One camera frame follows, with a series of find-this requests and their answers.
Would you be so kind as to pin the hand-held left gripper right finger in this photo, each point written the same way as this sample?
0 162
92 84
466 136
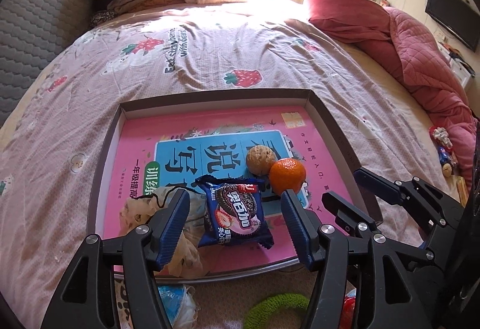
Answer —
296 227

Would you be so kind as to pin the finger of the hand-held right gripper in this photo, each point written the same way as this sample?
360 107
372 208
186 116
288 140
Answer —
375 184
345 209

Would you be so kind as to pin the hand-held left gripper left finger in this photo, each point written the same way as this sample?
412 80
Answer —
170 227

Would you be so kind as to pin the tangerine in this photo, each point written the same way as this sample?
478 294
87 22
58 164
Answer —
288 176

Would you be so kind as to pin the shallow grey cardboard box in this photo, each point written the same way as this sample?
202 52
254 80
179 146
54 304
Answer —
337 134

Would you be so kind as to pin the blue cookie packet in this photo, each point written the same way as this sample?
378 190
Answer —
234 209

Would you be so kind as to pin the walnut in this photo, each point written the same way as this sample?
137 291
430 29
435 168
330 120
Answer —
260 160

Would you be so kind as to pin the small toy egg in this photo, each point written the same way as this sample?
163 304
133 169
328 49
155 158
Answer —
176 306

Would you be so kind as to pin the large toy egg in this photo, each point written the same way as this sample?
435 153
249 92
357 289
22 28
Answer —
349 310

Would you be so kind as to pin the small colourful toy figure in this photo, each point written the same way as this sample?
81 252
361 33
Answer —
442 149

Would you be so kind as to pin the pink quilted blanket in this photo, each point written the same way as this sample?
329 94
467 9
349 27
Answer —
423 66
393 104

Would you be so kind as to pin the pink and blue book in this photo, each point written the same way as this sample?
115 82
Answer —
142 149

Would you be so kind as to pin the yellow packet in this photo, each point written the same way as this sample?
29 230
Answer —
462 188

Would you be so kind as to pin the white cabinet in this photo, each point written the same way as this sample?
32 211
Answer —
455 64

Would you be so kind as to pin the pink pillow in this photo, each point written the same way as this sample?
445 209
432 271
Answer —
345 25

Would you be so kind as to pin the strawberry print bed sheet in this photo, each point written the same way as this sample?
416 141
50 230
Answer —
206 51

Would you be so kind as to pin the black television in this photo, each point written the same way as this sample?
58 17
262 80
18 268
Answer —
450 13

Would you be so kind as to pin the grey quilted headboard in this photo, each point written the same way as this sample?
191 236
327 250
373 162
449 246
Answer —
33 32

